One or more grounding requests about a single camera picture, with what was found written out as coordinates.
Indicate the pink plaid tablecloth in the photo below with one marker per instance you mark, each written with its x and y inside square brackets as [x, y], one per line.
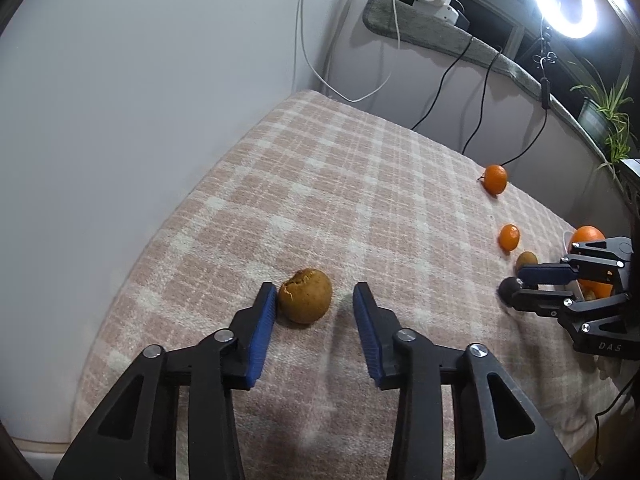
[318, 184]

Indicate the black adapter on sill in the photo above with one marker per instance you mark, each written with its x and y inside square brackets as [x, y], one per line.
[462, 21]

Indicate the tangerine with stem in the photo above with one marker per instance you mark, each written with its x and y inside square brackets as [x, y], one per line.
[494, 179]

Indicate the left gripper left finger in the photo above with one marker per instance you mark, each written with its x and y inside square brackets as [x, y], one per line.
[132, 433]

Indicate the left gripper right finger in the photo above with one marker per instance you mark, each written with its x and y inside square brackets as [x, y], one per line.
[498, 431]

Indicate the small tangerine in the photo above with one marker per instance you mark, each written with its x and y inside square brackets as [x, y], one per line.
[509, 237]

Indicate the black camera box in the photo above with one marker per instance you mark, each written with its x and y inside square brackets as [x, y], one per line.
[629, 169]

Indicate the small brown kiwi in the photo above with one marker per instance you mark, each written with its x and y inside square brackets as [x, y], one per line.
[524, 258]

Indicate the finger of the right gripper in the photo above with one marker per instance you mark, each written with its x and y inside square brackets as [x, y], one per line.
[541, 302]
[547, 274]

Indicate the brown cracked kiwi fruit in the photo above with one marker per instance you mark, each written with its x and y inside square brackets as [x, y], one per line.
[306, 297]

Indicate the potted spider plant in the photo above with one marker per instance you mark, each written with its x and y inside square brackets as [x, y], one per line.
[609, 105]

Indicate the dark plum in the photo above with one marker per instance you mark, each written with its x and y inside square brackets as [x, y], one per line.
[508, 288]

